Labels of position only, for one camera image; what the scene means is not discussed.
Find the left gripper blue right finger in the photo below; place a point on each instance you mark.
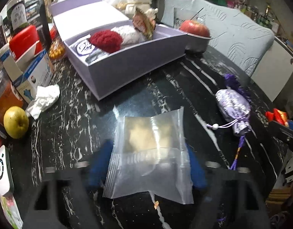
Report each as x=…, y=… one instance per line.
x=196, y=171

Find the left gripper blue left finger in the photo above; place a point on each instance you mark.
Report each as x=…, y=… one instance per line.
x=99, y=165

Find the small red candy packet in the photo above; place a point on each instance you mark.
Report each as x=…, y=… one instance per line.
x=277, y=116

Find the clear zip bag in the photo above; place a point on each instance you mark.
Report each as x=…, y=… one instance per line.
x=150, y=155

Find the purple sachet with tassel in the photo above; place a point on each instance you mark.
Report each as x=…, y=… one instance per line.
x=234, y=105

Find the white purple GOZK snack packet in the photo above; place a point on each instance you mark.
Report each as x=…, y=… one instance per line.
x=86, y=51

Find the red fuzzy scrunchie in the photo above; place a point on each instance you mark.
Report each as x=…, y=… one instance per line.
x=106, y=40

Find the white printed bread packet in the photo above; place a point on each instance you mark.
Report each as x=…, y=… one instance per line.
x=129, y=35

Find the colourful shrimp snack packet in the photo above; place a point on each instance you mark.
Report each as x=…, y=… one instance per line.
x=143, y=23

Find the crumpled white tissue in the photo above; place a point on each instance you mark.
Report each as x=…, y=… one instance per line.
x=45, y=98

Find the yellow green apple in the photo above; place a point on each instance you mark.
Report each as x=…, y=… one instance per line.
x=16, y=122

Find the grey leaf pattern cushion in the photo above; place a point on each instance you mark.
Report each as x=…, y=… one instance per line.
x=234, y=34

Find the open lavender gift box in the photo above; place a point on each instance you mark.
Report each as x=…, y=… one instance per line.
x=77, y=18

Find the blue white medicine box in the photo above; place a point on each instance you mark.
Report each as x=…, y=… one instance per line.
x=38, y=73

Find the grey metal bowl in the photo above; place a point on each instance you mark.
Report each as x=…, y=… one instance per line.
x=196, y=43

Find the red plastic container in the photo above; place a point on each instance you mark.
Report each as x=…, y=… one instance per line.
x=23, y=40

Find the red apple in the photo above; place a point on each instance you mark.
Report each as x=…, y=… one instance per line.
x=195, y=28

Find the black printed package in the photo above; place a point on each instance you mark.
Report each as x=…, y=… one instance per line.
x=36, y=15

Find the glass mug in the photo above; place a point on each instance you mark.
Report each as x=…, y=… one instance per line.
x=181, y=15

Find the dark jar white lid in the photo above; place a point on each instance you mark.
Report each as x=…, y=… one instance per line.
x=16, y=14

